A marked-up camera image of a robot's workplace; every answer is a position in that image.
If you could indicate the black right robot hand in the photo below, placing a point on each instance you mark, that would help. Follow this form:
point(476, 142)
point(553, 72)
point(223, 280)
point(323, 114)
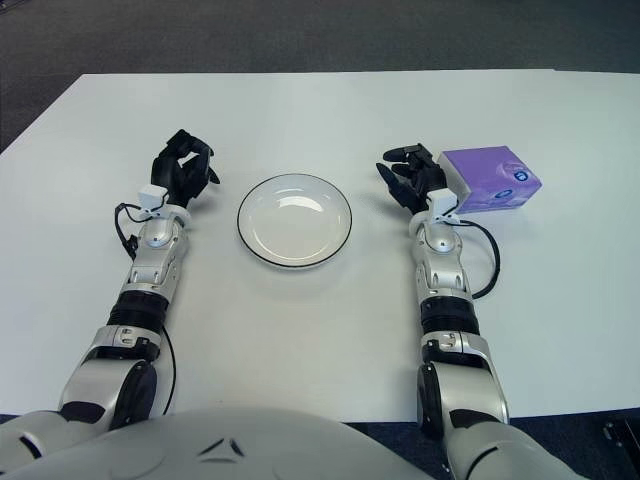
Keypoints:
point(422, 177)

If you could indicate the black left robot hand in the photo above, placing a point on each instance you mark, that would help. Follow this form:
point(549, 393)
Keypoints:
point(175, 172)

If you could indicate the purple tissue paper pack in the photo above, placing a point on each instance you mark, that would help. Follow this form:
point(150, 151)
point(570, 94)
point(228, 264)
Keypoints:
point(495, 170)

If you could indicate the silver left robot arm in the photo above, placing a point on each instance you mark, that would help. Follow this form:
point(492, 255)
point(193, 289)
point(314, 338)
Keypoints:
point(155, 240)

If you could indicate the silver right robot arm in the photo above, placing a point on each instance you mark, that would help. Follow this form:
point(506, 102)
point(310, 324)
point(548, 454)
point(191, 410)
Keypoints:
point(440, 250)

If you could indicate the white plate with black rim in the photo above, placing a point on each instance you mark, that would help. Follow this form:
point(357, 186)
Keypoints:
point(295, 225)

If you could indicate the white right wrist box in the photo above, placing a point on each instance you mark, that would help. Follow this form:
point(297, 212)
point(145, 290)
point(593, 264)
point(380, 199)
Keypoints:
point(442, 202)

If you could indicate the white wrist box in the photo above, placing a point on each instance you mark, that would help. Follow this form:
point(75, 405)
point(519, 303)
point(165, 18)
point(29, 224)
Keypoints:
point(151, 195)
point(442, 202)

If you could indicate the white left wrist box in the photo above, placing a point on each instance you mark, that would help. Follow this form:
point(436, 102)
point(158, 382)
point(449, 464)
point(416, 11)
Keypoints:
point(151, 195)

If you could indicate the grey robot torso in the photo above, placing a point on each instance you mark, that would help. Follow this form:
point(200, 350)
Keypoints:
point(225, 450)

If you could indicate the black object on floor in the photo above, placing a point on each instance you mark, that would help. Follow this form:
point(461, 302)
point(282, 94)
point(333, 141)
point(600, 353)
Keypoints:
point(622, 435)

